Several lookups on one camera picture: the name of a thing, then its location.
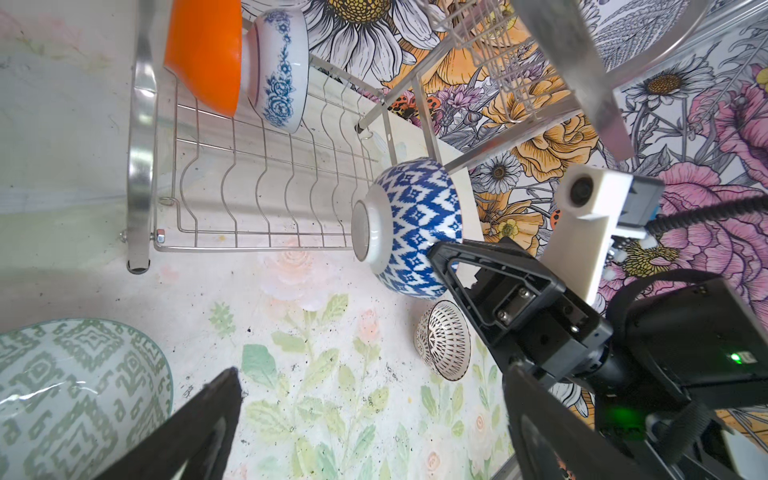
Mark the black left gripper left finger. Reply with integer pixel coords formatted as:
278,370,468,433
98,367,243,479

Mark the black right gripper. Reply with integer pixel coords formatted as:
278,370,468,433
427,240,636,390

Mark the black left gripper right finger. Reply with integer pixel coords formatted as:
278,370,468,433
503,366,650,479

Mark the dark blue dotted bowl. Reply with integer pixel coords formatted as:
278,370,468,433
351,157,463,300

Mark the steel two-tier dish rack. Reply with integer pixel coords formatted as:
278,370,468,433
122,0,768,276

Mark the blue floral bowl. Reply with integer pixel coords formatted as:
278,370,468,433
241,7,310,134

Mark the plain orange bowl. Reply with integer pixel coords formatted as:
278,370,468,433
164,0,242,117

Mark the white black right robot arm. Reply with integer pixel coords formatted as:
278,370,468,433
428,241,767,479

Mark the white brown lattice bowl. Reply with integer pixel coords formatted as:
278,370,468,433
414,299,471,382

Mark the green patterned bowl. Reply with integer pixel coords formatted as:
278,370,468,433
1,318,173,479

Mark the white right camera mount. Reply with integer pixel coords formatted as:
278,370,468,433
539,165,665,304

